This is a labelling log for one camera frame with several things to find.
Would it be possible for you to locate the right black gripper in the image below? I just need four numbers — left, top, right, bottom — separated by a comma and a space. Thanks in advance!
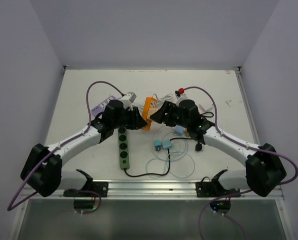
151, 100, 190, 129

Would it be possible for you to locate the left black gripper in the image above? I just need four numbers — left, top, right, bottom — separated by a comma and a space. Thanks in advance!
112, 105, 146, 130

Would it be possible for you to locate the light blue usb charger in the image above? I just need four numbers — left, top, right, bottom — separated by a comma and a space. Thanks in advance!
174, 125, 185, 136

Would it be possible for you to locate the teal charger cube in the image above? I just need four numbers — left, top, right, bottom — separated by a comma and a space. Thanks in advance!
162, 139, 172, 150
154, 139, 162, 152

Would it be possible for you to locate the purple usb hub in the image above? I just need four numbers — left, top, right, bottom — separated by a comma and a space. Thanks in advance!
91, 95, 116, 117

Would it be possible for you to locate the green power strip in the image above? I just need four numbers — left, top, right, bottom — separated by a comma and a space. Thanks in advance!
118, 127, 130, 171

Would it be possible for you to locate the beige cube socket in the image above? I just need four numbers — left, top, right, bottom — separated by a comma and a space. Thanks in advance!
147, 108, 159, 121

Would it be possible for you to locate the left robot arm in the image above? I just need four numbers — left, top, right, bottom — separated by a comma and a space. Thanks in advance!
20, 100, 147, 197

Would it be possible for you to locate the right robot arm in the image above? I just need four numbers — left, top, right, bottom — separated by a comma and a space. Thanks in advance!
147, 99, 287, 197

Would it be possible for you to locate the white coiled cord far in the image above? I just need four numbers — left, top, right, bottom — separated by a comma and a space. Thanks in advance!
152, 93, 173, 105

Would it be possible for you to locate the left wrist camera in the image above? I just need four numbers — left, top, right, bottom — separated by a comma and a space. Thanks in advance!
119, 92, 137, 111

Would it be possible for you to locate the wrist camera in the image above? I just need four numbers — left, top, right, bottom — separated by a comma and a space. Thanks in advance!
119, 92, 137, 111
175, 88, 188, 101

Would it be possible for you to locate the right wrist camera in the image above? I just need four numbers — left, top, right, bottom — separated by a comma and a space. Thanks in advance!
175, 88, 188, 101

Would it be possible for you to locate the black power cord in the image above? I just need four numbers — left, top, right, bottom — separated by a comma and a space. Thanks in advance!
123, 111, 214, 178

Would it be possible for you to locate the aluminium front rail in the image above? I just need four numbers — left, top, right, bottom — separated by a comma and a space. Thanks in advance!
21, 178, 286, 201

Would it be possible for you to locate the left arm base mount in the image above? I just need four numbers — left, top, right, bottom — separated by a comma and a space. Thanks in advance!
63, 181, 109, 198

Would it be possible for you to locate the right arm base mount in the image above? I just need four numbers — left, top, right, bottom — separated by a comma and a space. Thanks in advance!
195, 177, 241, 198

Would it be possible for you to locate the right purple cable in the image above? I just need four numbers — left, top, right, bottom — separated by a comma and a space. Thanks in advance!
183, 86, 298, 240

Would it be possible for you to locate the purple cable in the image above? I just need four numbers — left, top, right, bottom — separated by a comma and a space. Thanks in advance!
6, 81, 126, 215
183, 86, 298, 240

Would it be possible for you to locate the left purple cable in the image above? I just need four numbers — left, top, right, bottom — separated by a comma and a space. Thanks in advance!
6, 81, 126, 215

